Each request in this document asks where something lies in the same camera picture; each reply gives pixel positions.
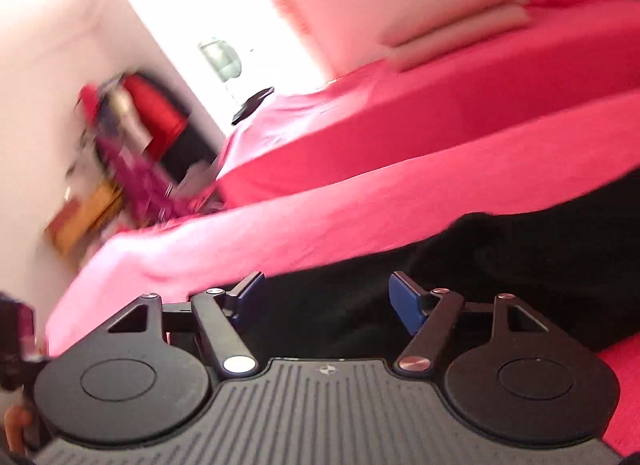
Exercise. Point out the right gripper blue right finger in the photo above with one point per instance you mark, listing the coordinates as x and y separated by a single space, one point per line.
409 301

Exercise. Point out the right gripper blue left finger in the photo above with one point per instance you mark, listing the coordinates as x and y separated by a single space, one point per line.
242 304

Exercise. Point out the black item on bed corner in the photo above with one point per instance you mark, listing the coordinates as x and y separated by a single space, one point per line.
251 104

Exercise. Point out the pink far bed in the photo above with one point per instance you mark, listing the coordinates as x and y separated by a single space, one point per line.
376 116

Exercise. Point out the wooden furniture piece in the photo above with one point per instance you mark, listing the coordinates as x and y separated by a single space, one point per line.
80 217

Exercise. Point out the black pants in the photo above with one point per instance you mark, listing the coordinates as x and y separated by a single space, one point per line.
576 263

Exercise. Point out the person's left hand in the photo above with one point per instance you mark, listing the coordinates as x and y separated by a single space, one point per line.
16 420

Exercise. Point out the pink bed sheet near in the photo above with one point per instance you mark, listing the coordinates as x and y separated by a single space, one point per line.
546 162

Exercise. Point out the teal object on windowsill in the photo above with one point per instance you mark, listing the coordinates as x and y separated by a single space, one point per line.
223 58

